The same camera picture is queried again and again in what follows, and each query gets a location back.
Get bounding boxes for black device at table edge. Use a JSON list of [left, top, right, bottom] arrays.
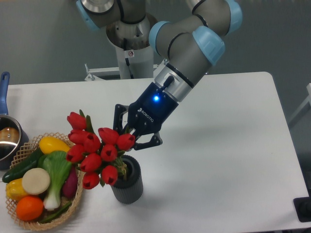
[[293, 197, 311, 222]]

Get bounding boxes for white frame at right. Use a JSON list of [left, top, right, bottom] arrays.
[[288, 83, 311, 129]]

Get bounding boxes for green cucumber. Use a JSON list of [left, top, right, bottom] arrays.
[[2, 148, 44, 183]]

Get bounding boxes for orange fruit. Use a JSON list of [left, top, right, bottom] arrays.
[[16, 196, 44, 221]]

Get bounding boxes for beige round bun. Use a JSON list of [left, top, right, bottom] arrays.
[[22, 168, 51, 195]]

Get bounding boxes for green chili pepper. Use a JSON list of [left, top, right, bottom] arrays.
[[39, 201, 72, 224]]

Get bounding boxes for red tulip bouquet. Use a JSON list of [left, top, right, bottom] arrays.
[[66, 110, 136, 189]]

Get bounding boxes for blue handled saucepan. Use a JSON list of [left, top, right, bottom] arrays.
[[0, 71, 29, 170]]

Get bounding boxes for woven wicker basket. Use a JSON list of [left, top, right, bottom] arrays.
[[5, 133, 84, 232]]

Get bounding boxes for yellow squash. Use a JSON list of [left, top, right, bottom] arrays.
[[39, 136, 70, 154]]

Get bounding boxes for green bok choy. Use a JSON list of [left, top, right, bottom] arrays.
[[38, 150, 71, 211]]

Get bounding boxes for purple sweet potato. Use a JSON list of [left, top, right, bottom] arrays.
[[62, 166, 78, 199]]

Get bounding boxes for dark grey ribbed vase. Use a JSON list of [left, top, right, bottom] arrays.
[[111, 155, 143, 204]]

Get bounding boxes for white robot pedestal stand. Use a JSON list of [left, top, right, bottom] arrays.
[[84, 13, 209, 82]]

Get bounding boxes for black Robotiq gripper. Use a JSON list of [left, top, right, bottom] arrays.
[[113, 83, 178, 150]]

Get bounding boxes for yellow bell pepper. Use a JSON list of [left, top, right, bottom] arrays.
[[6, 178, 29, 201]]

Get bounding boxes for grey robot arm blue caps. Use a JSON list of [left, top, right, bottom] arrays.
[[76, 0, 242, 150]]

